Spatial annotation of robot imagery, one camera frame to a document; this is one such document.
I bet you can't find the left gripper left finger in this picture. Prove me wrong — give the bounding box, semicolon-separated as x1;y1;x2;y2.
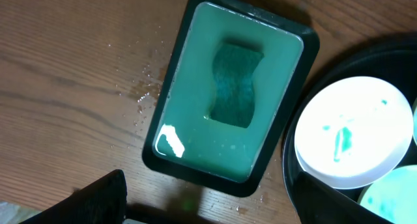
22;169;127;224

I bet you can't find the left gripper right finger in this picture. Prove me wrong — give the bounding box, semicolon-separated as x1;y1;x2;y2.
293;172;389;224

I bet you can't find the white plate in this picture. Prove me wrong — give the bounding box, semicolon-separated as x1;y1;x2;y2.
294;76;414;189

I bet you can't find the green scrubbing sponge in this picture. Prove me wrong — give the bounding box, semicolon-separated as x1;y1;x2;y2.
210;43;263;128

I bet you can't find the near mint green plate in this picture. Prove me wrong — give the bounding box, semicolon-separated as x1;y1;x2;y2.
358;165;416;224

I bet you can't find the mint green plate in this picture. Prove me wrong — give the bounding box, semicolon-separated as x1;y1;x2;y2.
412;98;417;145
358;165;416;224

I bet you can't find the far mint green plate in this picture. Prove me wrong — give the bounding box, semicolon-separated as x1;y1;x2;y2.
412;98;417;145

